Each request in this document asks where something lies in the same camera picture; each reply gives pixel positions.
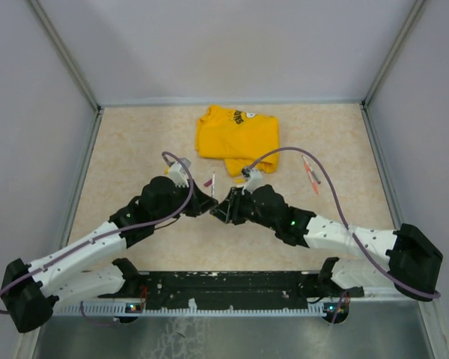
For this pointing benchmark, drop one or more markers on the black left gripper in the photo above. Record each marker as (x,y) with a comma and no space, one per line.
(200,202)

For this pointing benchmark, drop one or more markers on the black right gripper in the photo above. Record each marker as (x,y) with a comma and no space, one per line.
(228,211)

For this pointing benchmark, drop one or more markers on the white yellow whiteboard marker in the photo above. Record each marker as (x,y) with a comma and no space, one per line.
(213,185)

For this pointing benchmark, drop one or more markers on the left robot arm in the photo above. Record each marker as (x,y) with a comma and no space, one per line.
(31,292)

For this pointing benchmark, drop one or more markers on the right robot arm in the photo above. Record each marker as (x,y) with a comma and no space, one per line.
(403,258)

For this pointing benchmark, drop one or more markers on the orange pink highlighter pen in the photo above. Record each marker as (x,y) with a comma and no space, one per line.
(314,185)

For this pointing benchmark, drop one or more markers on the white purple-end pen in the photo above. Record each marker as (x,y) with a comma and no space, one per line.
(311,171)

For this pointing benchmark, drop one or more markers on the yellow folded t-shirt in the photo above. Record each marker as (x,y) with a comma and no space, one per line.
(236,137)

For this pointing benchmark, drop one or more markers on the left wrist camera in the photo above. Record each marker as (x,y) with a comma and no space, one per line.
(177,172)

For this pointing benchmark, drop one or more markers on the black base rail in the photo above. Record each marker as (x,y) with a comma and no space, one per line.
(220,293)

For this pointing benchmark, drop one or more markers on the aluminium frame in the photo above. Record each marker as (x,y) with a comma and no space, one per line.
(345,102)

